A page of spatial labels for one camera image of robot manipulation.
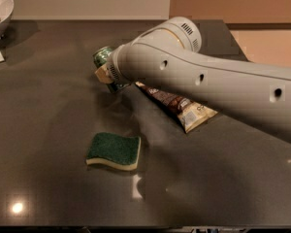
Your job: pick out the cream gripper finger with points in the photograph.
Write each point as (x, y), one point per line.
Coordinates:
(103, 75)

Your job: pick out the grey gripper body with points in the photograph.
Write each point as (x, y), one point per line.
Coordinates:
(113, 69)

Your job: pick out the green soda can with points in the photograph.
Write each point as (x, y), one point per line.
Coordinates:
(99, 59)

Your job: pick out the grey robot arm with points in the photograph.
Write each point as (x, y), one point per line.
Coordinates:
(168, 58)

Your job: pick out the green and yellow sponge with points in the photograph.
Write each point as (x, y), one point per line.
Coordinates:
(121, 153)

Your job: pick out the brown and cream snack bag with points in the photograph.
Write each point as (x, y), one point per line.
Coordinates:
(189, 114)

